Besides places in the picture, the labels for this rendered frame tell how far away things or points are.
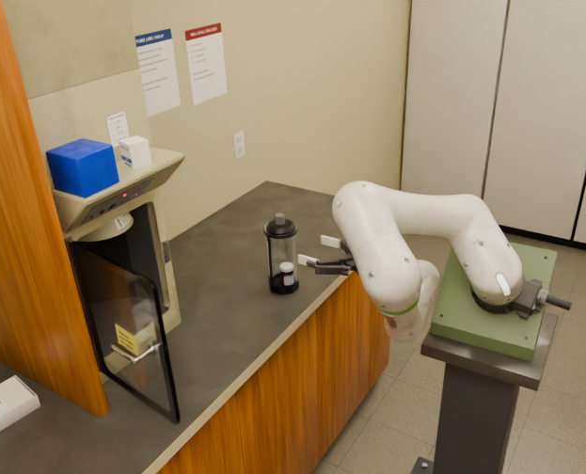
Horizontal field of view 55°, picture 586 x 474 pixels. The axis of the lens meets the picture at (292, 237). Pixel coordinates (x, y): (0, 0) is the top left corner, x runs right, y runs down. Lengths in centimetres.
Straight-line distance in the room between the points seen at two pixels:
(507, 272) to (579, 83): 255
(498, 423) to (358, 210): 92
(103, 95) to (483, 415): 138
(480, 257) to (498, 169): 270
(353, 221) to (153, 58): 116
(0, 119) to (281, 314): 98
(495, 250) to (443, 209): 17
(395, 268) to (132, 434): 76
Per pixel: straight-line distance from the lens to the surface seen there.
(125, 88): 146
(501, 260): 147
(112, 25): 143
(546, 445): 282
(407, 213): 129
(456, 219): 145
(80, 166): 126
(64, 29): 135
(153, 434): 148
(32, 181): 123
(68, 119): 136
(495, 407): 184
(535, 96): 396
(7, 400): 165
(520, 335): 168
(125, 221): 155
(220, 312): 182
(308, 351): 199
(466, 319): 170
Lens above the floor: 200
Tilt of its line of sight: 29 degrees down
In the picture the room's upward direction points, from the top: 2 degrees counter-clockwise
